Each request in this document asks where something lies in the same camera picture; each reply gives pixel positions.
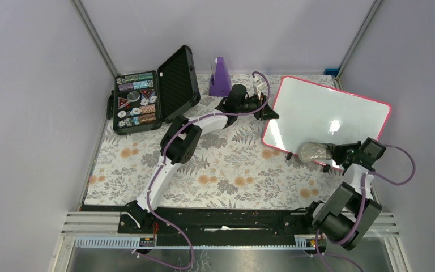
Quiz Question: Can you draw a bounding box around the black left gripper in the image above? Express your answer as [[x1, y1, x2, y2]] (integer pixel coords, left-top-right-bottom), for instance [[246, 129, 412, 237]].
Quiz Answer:
[[236, 93, 278, 121]]

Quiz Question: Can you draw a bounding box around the grey glitter eraser mitt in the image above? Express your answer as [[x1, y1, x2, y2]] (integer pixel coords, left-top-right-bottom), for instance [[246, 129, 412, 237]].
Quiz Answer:
[[297, 142, 332, 163]]

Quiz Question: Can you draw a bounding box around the pink framed whiteboard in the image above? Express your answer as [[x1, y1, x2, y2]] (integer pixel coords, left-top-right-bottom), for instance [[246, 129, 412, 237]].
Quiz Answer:
[[262, 76, 391, 154]]

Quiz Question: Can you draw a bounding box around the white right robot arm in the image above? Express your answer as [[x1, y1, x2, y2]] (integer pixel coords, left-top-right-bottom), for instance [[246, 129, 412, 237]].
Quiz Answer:
[[298, 138, 386, 250]]

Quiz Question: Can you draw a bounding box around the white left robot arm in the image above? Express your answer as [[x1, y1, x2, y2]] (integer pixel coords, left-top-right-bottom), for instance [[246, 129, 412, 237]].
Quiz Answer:
[[127, 84, 279, 233]]

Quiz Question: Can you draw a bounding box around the purple metronome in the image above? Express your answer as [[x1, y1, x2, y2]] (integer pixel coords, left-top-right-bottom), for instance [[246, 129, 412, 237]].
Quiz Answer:
[[208, 57, 232, 97]]

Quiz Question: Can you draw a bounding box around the blue plastic block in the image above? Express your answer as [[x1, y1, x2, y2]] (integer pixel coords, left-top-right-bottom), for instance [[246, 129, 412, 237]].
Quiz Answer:
[[323, 68, 340, 77]]

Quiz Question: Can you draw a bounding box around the black poker chip case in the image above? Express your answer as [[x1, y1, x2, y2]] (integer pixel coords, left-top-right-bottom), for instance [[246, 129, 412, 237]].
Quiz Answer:
[[107, 45, 201, 135]]

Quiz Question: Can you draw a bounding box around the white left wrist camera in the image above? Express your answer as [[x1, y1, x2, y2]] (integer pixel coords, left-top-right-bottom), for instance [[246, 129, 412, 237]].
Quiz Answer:
[[253, 77, 268, 98]]

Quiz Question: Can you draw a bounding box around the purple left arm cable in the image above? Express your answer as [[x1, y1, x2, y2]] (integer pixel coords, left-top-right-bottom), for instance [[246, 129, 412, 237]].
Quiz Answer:
[[131, 71, 271, 271]]

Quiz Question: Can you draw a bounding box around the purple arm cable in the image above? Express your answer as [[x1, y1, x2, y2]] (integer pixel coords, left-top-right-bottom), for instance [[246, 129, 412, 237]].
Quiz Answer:
[[313, 144, 416, 272], [131, 71, 271, 271]]

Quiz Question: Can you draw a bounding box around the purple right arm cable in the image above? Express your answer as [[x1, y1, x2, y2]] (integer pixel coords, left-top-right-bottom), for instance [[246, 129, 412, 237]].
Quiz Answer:
[[313, 144, 416, 272]]

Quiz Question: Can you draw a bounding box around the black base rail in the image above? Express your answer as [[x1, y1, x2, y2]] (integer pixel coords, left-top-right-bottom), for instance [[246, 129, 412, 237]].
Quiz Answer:
[[118, 205, 316, 247]]

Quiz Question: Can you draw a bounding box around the aluminium frame post right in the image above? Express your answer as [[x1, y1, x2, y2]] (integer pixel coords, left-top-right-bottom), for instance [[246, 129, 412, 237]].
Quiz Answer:
[[336, 0, 384, 78]]

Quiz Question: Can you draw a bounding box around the aluminium frame post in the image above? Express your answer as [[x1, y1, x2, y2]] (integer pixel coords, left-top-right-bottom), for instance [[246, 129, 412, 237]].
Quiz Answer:
[[336, 0, 384, 78], [71, 0, 119, 77]]

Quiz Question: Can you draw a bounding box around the aluminium frame post left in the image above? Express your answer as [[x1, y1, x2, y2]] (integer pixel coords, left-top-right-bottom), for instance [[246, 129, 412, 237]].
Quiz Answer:
[[71, 0, 119, 77]]

